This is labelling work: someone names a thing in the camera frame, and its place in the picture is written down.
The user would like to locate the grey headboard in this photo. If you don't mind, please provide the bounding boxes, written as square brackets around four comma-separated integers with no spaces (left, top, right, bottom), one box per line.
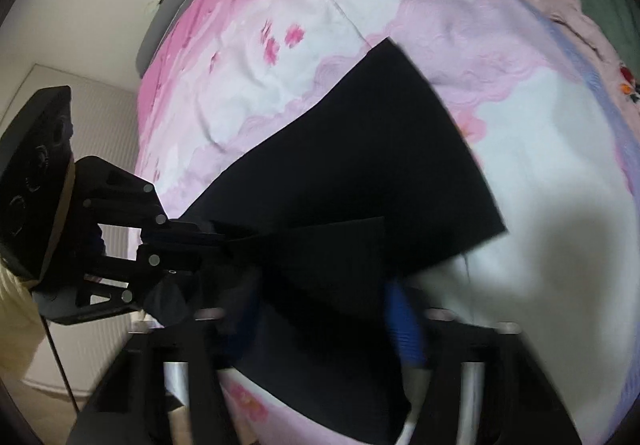
[136,0,242,77]

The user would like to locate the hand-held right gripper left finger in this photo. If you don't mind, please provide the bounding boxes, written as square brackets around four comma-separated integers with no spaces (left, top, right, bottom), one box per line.
[67,282,261,445]

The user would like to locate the black pants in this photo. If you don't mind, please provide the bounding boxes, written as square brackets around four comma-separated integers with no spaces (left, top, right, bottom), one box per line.
[145,38,509,445]

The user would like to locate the black cable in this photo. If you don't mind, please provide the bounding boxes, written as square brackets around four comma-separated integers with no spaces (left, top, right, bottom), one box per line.
[43,317,82,415]

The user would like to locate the pink floral bed sheet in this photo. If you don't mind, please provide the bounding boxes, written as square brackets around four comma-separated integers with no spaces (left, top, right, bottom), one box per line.
[135,0,640,445]

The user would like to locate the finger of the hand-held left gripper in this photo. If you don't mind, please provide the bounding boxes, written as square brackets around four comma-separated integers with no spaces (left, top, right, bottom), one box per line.
[34,244,202,326]
[74,155,227,247]

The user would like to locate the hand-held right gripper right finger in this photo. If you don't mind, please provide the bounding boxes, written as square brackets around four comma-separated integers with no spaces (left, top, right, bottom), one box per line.
[385,277,582,445]

